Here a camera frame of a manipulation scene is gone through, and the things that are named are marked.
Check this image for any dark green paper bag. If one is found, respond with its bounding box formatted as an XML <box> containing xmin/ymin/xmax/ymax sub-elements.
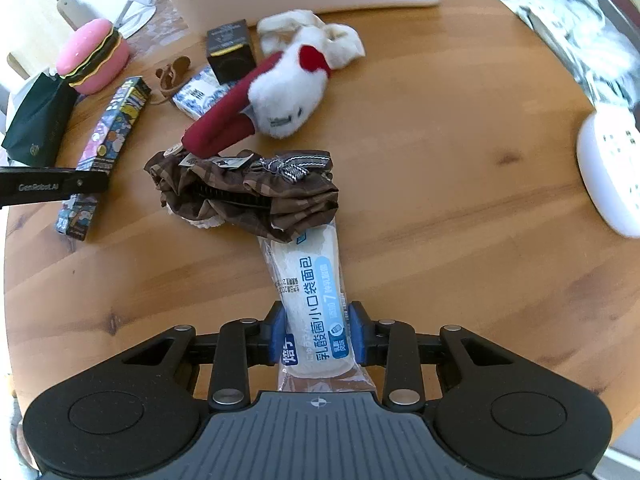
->
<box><xmin>2</xmin><ymin>73</ymin><xmax>78</xmax><ymax>168</ymax></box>

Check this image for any light blue crumpled bedding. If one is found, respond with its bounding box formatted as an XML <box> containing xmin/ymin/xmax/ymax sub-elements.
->
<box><xmin>500</xmin><ymin>0</ymin><xmax>639</xmax><ymax>110</ymax></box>

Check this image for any blue white tissue pack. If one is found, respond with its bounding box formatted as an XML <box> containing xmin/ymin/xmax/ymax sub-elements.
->
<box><xmin>171</xmin><ymin>66</ymin><xmax>234</xmax><ymax>120</ymax></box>

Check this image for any cream white scrunchie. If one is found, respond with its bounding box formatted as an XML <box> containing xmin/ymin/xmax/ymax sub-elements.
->
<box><xmin>256</xmin><ymin>10</ymin><xmax>366</xmax><ymax>70</ymax></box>

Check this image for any small black box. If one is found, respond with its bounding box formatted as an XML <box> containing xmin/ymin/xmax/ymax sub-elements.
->
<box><xmin>206</xmin><ymin>20</ymin><xmax>257</xmax><ymax>84</ymax></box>

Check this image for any round white power strip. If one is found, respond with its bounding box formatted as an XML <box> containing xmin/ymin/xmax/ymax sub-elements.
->
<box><xmin>576</xmin><ymin>104</ymin><xmax>639</xmax><ymax>238</ymax></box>

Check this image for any long colourful cartoon box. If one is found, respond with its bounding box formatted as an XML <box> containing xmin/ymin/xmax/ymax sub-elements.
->
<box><xmin>55</xmin><ymin>76</ymin><xmax>151</xmax><ymax>240</ymax></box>

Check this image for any brown plaid fabric scrunchie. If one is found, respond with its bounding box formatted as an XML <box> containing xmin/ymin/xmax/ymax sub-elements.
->
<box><xmin>144</xmin><ymin>146</ymin><xmax>338</xmax><ymax>243</ymax></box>

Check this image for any pink hamburger toy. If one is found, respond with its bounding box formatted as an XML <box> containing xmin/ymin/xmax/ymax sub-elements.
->
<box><xmin>55</xmin><ymin>18</ymin><xmax>130</xmax><ymax>96</ymax></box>

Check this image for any white plush cat red bow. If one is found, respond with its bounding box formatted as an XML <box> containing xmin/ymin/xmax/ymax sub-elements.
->
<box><xmin>181</xmin><ymin>44</ymin><xmax>332</xmax><ymax>158</ymax></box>

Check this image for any white phone stand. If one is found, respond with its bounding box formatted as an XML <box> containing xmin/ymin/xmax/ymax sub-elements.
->
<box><xmin>54</xmin><ymin>0</ymin><xmax>157</xmax><ymax>39</ymax></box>

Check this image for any packaged bread white blue wrapper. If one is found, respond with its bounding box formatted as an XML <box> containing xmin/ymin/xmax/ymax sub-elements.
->
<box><xmin>259</xmin><ymin>222</ymin><xmax>375</xmax><ymax>393</ymax></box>

